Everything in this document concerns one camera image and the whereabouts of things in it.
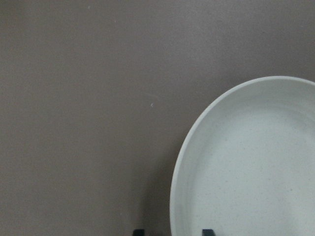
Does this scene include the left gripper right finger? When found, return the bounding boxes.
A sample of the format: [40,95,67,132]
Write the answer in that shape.
[202,229,214,236]

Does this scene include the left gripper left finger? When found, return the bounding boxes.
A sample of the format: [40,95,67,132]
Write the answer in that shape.
[133,229,145,236]

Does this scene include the cream round plate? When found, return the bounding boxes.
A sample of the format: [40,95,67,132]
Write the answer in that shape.
[169,76,315,236]

